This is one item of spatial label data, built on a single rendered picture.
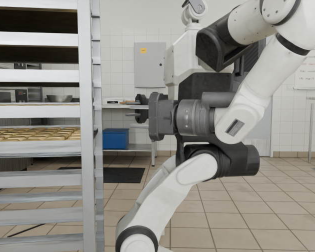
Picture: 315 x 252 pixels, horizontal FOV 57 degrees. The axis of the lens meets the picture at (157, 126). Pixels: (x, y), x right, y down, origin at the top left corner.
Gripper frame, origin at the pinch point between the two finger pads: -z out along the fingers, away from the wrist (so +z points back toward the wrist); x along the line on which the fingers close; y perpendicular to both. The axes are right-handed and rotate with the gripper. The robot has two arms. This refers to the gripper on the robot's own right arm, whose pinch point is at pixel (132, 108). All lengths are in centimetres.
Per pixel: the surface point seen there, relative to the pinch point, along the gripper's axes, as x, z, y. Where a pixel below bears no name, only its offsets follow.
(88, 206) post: -23, -36, 34
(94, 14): 36.9, -13.8, -5.3
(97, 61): 19.0, -13.1, -4.9
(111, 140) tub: -59, 142, -274
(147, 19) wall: 130, 220, -291
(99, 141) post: -13.0, -12.8, -5.1
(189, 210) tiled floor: -95, 109, -76
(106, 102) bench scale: -4, 138, -280
